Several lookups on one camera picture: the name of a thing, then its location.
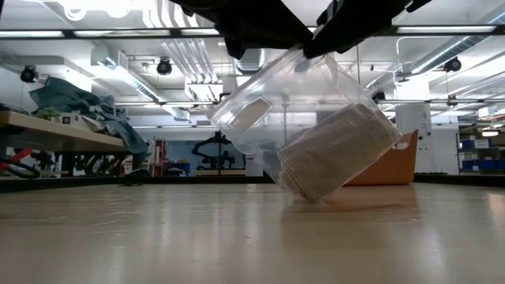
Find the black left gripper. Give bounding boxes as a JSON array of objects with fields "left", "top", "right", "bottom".
[{"left": 169, "top": 0, "right": 315, "bottom": 61}]

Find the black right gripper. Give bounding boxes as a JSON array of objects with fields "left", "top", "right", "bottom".
[{"left": 302, "top": 0, "right": 433, "bottom": 60}]

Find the clear plastic bag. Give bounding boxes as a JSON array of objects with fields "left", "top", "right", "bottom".
[{"left": 208, "top": 46, "right": 403, "bottom": 203}]

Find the white elastic bandage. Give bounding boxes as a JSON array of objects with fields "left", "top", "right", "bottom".
[{"left": 277, "top": 103, "right": 402, "bottom": 202}]

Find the black crossbar with light strips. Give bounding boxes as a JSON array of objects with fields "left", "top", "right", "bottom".
[{"left": 0, "top": 24, "right": 505, "bottom": 39}]

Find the orange plastic basket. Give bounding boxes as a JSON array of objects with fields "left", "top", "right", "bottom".
[{"left": 345, "top": 129, "right": 419, "bottom": 187}]

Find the shelf with blue bins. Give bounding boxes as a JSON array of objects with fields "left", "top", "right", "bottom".
[{"left": 455, "top": 124, "right": 505, "bottom": 175}]

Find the teal cloth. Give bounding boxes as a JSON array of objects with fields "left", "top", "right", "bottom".
[{"left": 29, "top": 75, "right": 149, "bottom": 155}]

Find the white cardboard box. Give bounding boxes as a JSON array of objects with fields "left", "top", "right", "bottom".
[{"left": 58, "top": 112, "right": 94, "bottom": 131}]

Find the red object under bench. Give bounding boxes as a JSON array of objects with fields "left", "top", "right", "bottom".
[{"left": 6, "top": 148, "right": 32, "bottom": 163}]

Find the black aluminium table frame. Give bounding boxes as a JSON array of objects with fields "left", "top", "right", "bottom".
[{"left": 0, "top": 172, "right": 505, "bottom": 193}]

